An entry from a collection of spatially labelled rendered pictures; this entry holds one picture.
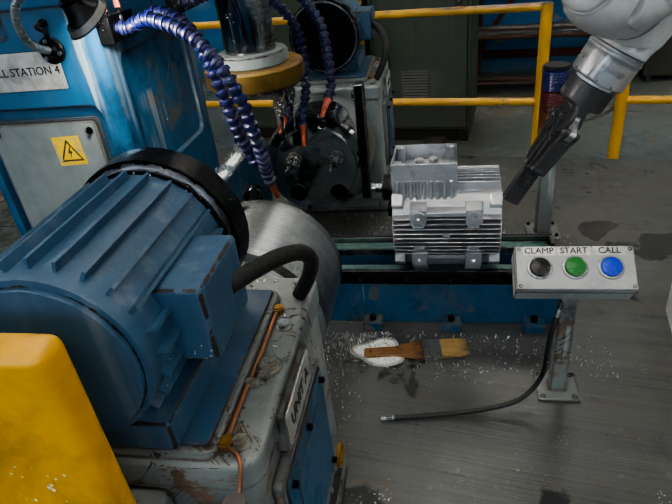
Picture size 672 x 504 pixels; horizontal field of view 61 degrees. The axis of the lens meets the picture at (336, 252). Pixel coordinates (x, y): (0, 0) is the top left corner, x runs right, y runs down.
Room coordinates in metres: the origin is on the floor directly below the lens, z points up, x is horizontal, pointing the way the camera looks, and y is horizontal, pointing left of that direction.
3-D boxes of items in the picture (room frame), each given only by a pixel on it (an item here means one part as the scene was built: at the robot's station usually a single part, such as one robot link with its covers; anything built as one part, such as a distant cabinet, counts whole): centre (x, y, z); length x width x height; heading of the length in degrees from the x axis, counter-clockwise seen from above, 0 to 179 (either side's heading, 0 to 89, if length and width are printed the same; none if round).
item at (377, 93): (1.64, -0.06, 0.99); 0.35 x 0.31 x 0.37; 167
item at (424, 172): (1.01, -0.19, 1.11); 0.12 x 0.11 x 0.07; 77
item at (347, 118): (1.39, -0.01, 1.04); 0.41 x 0.25 x 0.25; 167
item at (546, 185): (1.24, -0.53, 1.01); 0.08 x 0.08 x 0.42; 77
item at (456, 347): (0.85, -0.13, 0.80); 0.21 x 0.05 x 0.01; 85
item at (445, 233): (1.00, -0.23, 1.01); 0.20 x 0.19 x 0.19; 77
